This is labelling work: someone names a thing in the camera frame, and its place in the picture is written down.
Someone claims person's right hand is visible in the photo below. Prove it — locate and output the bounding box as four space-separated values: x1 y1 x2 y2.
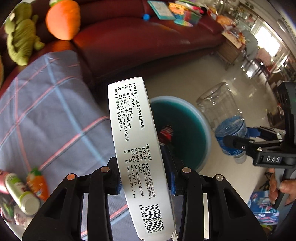
268 168 296 205

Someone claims wooden side table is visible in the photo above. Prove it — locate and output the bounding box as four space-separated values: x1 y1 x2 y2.
217 31 245 70

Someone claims clear plastic bag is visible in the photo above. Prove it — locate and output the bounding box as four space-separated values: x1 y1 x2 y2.
0 193 34 228

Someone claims orange carrot plush pillow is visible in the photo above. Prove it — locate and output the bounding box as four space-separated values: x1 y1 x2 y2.
45 0 81 41

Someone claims white bottle green label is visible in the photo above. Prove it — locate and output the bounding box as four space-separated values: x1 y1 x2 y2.
4 173 40 216

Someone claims pink cylindrical can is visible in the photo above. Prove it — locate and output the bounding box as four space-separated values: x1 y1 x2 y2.
0 170 9 194

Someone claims blue bottle cap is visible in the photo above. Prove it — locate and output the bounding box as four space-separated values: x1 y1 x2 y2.
143 14 151 21

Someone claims green dinosaur plush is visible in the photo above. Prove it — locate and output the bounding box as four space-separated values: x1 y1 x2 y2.
4 2 45 66

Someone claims purple plaid tablecloth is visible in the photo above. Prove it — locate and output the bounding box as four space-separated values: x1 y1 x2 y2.
0 50 130 241

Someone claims red leather sofa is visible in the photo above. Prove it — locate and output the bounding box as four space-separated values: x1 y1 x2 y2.
31 1 225 83

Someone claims blue toy box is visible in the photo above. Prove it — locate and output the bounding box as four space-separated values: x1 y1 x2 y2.
247 191 280 225

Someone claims white medicine box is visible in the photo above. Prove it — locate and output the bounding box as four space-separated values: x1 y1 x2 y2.
108 77 176 240

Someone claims colourful toy book stack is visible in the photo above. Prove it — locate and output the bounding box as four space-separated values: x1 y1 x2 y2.
168 1 208 27

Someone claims teal children's book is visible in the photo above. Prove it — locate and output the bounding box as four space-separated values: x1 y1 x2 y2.
147 1 176 20

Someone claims clear water bottle blue label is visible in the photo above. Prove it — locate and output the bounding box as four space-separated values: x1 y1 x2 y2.
197 82 249 164

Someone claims red soda can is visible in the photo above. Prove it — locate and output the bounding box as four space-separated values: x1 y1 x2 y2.
158 126 174 145

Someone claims teal round trash bin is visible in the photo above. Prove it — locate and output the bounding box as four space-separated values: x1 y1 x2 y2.
150 96 211 172

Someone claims pink carrot plush pillow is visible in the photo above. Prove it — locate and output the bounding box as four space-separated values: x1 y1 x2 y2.
0 56 4 89

